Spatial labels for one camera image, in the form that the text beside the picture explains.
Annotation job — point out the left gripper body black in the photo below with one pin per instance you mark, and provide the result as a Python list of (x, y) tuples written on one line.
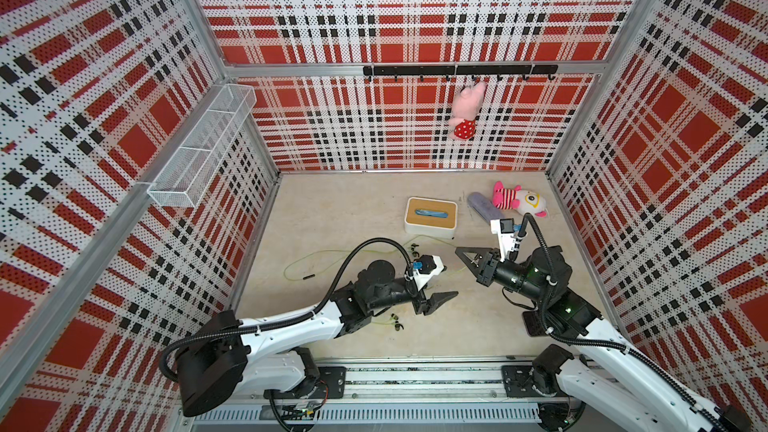
[(400, 292)]

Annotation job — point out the white tissue box wooden top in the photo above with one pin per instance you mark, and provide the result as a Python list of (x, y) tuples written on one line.
[(431, 217)]

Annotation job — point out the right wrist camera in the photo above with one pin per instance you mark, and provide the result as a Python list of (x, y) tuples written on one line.
[(508, 238)]

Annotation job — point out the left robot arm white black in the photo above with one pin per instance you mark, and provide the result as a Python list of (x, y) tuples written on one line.
[(229, 357)]

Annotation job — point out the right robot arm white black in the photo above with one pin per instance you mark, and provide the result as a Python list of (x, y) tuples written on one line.
[(589, 359)]

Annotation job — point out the pink pig plush hanging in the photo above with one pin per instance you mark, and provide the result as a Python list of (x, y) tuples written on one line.
[(464, 111)]

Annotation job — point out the white wire mesh basket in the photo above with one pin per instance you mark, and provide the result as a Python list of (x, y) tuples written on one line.
[(185, 178)]

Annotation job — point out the grey glasses case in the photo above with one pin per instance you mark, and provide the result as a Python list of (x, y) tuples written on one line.
[(484, 207)]

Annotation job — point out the purple-edged black smartphone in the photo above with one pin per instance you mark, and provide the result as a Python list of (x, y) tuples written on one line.
[(534, 322)]

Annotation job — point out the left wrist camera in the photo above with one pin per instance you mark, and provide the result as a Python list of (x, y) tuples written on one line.
[(427, 264)]

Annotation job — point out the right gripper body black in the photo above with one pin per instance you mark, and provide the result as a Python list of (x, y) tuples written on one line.
[(513, 276)]

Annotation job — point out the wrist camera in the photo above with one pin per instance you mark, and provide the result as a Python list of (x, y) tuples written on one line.
[(508, 238), (427, 264)]

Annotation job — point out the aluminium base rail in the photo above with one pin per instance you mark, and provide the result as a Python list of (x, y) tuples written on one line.
[(454, 391)]

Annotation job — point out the black hook rail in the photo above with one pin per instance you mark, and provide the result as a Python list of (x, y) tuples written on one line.
[(449, 71)]

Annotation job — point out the pink striped plush toy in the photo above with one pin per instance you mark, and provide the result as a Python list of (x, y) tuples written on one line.
[(518, 199)]

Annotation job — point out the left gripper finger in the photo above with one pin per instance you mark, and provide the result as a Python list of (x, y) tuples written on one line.
[(428, 305), (433, 264)]

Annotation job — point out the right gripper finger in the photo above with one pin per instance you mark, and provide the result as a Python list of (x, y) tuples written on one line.
[(484, 274), (472, 256)]

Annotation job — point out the green wired earphones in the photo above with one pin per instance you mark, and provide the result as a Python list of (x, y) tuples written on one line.
[(322, 262), (384, 324)]

